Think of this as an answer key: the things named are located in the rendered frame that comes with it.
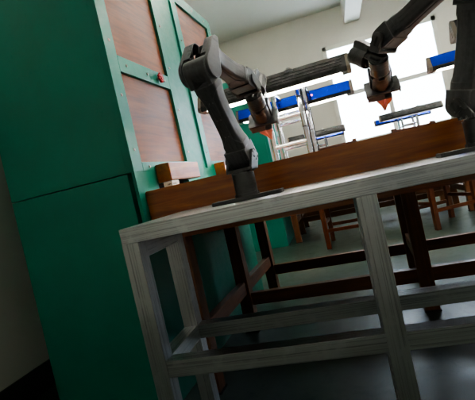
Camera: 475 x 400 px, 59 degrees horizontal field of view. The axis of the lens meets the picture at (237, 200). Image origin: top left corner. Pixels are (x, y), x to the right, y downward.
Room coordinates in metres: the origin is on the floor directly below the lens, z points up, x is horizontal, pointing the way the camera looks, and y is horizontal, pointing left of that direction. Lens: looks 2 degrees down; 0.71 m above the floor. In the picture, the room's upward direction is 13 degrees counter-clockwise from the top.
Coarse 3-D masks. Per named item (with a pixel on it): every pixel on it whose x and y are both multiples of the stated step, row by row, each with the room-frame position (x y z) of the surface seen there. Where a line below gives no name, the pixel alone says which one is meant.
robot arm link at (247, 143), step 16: (192, 64) 1.06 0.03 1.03; (192, 80) 1.07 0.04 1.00; (208, 80) 1.06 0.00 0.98; (208, 96) 1.09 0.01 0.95; (224, 96) 1.12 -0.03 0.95; (208, 112) 1.12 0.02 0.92; (224, 112) 1.11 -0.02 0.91; (224, 128) 1.13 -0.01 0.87; (240, 128) 1.16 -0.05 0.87; (224, 144) 1.16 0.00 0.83; (240, 144) 1.14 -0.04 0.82; (240, 160) 1.17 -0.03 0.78
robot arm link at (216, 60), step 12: (216, 36) 1.10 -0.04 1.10; (192, 48) 1.15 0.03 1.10; (204, 48) 1.07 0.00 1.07; (216, 48) 1.09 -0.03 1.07; (180, 60) 1.10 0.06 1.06; (204, 60) 1.04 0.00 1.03; (216, 60) 1.08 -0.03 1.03; (228, 60) 1.18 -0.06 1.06; (180, 72) 1.08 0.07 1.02; (216, 72) 1.07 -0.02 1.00; (228, 72) 1.19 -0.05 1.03; (240, 72) 1.23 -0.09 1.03; (252, 72) 1.29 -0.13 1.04; (228, 84) 1.26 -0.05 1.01; (240, 84) 1.26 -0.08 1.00; (252, 84) 1.28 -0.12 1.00
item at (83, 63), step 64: (0, 0) 1.59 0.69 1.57; (64, 0) 1.51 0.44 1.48; (128, 0) 1.76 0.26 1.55; (0, 64) 1.61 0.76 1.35; (64, 64) 1.53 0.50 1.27; (128, 64) 1.61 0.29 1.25; (0, 128) 1.63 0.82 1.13; (64, 128) 1.55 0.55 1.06; (128, 128) 1.50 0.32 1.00; (192, 128) 2.12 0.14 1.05
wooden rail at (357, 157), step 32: (416, 128) 1.25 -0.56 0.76; (448, 128) 1.22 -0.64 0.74; (288, 160) 1.36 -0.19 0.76; (320, 160) 1.33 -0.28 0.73; (352, 160) 1.30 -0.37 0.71; (384, 160) 1.27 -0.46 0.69; (160, 192) 1.49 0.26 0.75; (192, 192) 1.46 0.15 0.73; (224, 192) 1.43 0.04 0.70; (384, 192) 1.28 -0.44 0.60
